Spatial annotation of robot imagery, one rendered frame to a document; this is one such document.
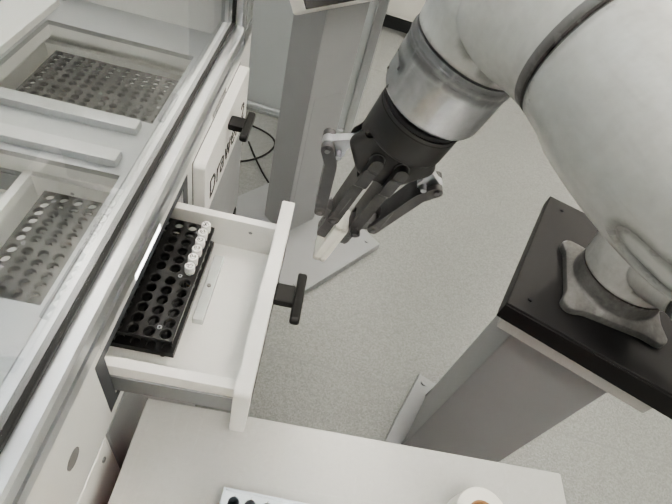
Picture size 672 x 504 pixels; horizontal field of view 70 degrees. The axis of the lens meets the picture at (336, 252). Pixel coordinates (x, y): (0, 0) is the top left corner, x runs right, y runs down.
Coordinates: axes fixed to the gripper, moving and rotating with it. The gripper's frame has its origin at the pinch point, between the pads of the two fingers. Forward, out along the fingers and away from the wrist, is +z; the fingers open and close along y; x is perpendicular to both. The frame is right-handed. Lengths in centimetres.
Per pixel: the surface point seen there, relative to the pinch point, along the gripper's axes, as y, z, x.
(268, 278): 4.6, 7.6, 3.3
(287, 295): 1.7, 8.7, 4.2
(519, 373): -54, 31, -6
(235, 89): 15.4, 13.8, -34.1
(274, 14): 12, 72, -159
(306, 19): 5, 27, -87
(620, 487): -131, 75, -1
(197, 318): 10.8, 16.8, 6.5
